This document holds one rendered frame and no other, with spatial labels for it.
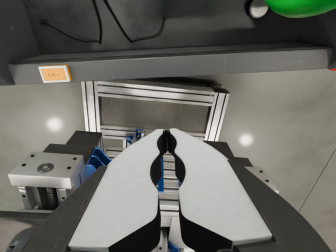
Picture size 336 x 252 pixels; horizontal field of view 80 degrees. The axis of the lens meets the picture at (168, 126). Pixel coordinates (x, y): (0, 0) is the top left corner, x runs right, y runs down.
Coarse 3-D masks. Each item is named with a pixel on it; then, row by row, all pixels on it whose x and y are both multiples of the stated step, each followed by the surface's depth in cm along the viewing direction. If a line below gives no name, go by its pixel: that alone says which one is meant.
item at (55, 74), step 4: (64, 64) 38; (48, 68) 37; (52, 68) 37; (56, 68) 37; (60, 68) 37; (44, 72) 38; (48, 72) 38; (52, 72) 38; (56, 72) 38; (60, 72) 38; (64, 72) 38; (68, 72) 38; (44, 76) 38; (48, 76) 38; (52, 76) 38; (56, 76) 38; (60, 76) 38; (64, 76) 38
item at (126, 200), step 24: (144, 144) 11; (120, 168) 9; (144, 168) 9; (96, 192) 8; (120, 192) 8; (144, 192) 8; (96, 216) 7; (120, 216) 7; (144, 216) 7; (72, 240) 6; (96, 240) 6; (120, 240) 6; (144, 240) 7
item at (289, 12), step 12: (264, 0) 17; (276, 0) 15; (288, 0) 14; (300, 0) 12; (312, 0) 11; (324, 0) 11; (276, 12) 15; (288, 12) 14; (300, 12) 13; (312, 12) 12
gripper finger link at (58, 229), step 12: (96, 180) 9; (72, 192) 8; (84, 192) 8; (60, 204) 8; (72, 204) 8; (84, 204) 8; (48, 216) 7; (60, 216) 7; (72, 216) 7; (48, 228) 7; (60, 228) 7; (72, 228) 7; (36, 240) 6; (48, 240) 6; (60, 240) 6
